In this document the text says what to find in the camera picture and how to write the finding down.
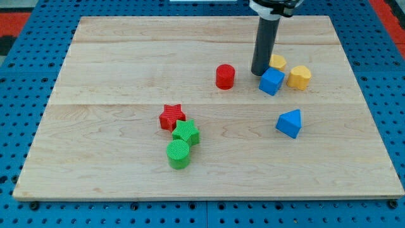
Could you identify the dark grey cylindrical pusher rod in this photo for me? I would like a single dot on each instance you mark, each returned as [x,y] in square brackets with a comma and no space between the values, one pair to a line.
[265,40]

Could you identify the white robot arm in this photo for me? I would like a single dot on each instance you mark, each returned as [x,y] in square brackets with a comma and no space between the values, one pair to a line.
[269,12]

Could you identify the red star block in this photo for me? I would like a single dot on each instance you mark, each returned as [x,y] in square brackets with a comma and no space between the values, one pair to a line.
[170,115]

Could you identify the green star block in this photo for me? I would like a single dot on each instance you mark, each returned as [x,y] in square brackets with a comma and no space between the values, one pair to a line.
[186,131]

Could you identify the yellow hexagon block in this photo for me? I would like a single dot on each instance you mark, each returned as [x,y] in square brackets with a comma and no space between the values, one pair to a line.
[278,62]

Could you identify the blue cube block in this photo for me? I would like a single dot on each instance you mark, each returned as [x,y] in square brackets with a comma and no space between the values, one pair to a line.
[271,81]

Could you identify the yellow heart block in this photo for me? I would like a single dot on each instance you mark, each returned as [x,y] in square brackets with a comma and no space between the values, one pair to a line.
[299,77]

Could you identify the red cylinder block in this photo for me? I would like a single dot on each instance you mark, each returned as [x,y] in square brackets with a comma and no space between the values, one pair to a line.
[225,75]

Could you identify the blue triangular prism block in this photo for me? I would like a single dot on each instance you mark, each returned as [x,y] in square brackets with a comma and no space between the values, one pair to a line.
[290,123]

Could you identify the light wooden board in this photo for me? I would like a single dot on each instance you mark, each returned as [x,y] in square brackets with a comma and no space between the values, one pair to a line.
[100,137]

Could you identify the green cylinder block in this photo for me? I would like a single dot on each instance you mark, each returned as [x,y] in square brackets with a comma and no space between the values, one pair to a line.
[178,154]

